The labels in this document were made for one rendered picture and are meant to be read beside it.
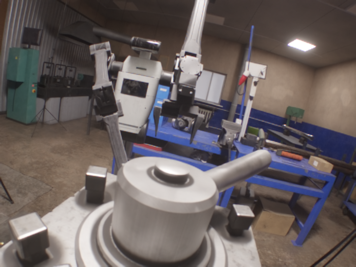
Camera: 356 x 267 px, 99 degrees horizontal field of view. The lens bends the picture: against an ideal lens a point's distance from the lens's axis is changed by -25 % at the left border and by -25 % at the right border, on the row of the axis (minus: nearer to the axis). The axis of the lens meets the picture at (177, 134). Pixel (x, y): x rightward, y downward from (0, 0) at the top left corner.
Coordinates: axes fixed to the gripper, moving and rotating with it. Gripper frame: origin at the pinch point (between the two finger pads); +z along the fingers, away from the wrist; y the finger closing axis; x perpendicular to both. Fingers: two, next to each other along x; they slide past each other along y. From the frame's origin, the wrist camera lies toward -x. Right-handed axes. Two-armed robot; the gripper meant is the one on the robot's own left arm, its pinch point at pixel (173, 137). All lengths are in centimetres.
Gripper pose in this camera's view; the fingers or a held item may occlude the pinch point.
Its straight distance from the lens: 54.4
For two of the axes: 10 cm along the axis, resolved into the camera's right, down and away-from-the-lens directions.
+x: -1.4, 2.7, 9.5
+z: -1.8, 9.4, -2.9
